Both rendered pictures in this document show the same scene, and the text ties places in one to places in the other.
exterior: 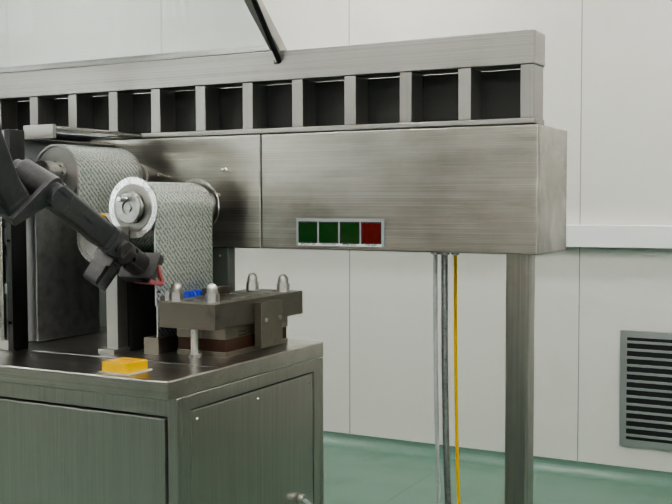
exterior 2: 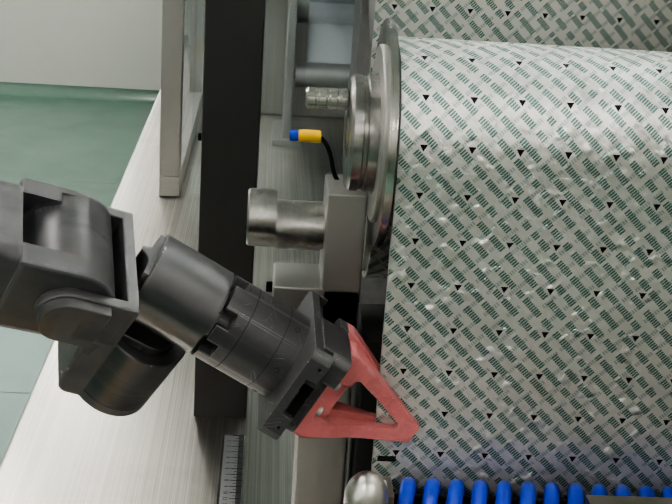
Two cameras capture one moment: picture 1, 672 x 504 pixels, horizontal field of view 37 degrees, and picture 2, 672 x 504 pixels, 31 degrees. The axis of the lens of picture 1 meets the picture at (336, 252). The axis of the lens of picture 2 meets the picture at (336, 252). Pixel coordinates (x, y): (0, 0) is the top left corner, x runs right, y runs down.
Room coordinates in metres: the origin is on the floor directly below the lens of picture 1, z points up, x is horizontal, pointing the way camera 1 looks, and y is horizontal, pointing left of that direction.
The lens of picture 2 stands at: (2.01, -0.15, 1.44)
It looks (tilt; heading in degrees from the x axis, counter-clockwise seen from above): 19 degrees down; 58
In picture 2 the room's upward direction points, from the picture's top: 4 degrees clockwise
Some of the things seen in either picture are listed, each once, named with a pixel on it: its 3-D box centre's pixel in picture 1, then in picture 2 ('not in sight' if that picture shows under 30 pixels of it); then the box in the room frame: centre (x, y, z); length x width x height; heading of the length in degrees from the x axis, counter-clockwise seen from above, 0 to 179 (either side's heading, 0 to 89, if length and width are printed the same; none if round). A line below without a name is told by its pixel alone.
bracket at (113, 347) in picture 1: (112, 290); (305, 384); (2.42, 0.54, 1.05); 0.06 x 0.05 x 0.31; 152
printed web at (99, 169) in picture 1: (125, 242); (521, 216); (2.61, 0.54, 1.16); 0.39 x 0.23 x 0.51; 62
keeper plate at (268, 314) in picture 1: (269, 323); not in sight; (2.47, 0.16, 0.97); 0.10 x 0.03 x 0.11; 152
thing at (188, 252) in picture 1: (184, 264); (559, 382); (2.52, 0.38, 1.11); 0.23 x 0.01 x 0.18; 152
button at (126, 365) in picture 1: (125, 365); not in sight; (2.16, 0.46, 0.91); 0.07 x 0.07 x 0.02; 62
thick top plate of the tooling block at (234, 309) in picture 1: (234, 307); not in sight; (2.50, 0.25, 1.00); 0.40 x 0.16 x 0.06; 152
